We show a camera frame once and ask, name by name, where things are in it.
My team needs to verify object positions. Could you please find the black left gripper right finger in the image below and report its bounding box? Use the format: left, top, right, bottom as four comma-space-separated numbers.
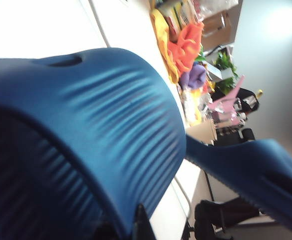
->
132, 203, 152, 240

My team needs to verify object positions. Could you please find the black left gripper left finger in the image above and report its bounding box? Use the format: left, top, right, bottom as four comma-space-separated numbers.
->
95, 220, 126, 240

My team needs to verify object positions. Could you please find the blue rubber slipper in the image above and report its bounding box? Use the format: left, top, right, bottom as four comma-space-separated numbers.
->
0, 46, 189, 240
185, 138, 292, 223

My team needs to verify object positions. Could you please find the purple cloth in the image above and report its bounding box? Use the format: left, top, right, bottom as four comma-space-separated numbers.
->
179, 62, 208, 90

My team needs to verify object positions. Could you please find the pink plastic hanger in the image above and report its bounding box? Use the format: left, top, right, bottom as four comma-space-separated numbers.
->
212, 74, 246, 126

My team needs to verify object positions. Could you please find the orange cloth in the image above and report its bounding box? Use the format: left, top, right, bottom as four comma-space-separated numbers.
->
167, 21, 204, 72

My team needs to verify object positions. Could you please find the green potted plant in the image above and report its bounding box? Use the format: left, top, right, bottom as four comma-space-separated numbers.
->
214, 51, 239, 93

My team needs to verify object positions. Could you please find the yellow cloth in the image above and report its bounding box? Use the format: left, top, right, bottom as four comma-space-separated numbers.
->
150, 9, 183, 85

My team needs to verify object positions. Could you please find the brown cardboard box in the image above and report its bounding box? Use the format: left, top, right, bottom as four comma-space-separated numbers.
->
200, 9, 236, 46

